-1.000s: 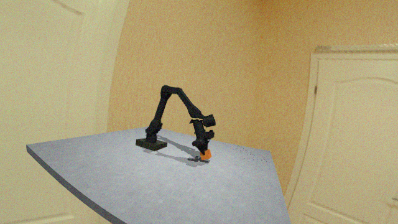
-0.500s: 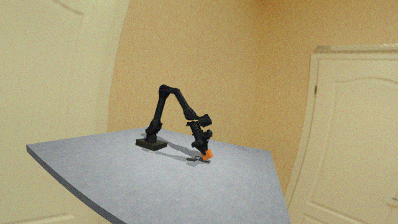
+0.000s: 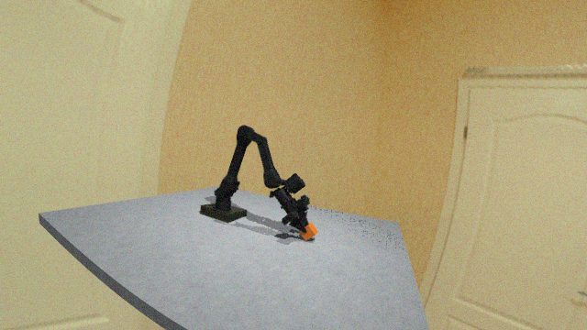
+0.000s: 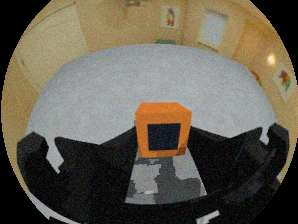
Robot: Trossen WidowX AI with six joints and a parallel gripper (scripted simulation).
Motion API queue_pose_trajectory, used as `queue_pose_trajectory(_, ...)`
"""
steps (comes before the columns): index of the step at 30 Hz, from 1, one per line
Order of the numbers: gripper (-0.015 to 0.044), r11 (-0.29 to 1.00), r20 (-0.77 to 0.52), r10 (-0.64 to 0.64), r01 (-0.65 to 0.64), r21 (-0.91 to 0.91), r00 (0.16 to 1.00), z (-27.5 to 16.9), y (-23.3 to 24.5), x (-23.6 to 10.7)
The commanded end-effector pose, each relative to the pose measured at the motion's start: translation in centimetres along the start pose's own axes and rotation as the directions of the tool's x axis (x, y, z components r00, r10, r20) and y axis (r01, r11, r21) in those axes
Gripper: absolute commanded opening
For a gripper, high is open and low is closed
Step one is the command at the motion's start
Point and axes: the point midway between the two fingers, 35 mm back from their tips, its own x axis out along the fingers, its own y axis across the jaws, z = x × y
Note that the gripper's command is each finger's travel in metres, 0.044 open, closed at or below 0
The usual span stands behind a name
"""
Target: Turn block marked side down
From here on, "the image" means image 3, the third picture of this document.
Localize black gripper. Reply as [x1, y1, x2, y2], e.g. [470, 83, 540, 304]
[281, 197, 309, 233]

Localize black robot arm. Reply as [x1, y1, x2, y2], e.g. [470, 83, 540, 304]
[213, 125, 310, 211]

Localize orange block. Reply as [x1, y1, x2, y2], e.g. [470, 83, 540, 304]
[299, 223, 318, 240]

